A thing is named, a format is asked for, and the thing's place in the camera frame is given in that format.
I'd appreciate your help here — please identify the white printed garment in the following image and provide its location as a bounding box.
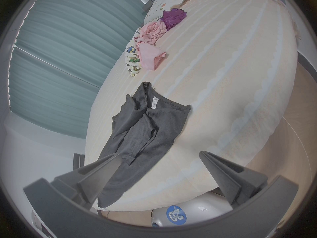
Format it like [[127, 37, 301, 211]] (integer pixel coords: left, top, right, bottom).
[[124, 27, 144, 78]]

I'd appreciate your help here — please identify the white printed pillow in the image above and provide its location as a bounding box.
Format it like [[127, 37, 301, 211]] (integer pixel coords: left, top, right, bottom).
[[144, 0, 194, 25]]

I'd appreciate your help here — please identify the pink garment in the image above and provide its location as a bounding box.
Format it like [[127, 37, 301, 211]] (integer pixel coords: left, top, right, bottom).
[[136, 21, 167, 71]]

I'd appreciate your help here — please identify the bed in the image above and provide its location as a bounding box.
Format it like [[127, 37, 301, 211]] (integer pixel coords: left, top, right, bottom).
[[85, 0, 301, 211]]

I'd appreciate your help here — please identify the purple garment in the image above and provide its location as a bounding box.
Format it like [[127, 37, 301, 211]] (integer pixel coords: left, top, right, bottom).
[[161, 8, 187, 31]]

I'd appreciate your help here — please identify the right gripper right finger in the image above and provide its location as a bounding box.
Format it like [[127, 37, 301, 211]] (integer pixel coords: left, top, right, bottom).
[[199, 151, 269, 208]]

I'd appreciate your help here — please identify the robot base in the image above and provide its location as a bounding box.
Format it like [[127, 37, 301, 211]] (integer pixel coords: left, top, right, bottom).
[[151, 191, 234, 229]]

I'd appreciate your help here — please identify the blue-green curtain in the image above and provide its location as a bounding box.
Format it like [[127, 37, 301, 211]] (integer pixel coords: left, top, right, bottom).
[[15, 0, 150, 89], [7, 47, 100, 139]]

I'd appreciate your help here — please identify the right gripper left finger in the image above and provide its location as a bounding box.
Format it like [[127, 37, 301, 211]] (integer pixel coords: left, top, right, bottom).
[[51, 153, 122, 209]]

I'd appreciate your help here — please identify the black T-shirt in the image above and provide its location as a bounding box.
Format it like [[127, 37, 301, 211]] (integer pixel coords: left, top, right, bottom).
[[97, 81, 192, 208]]

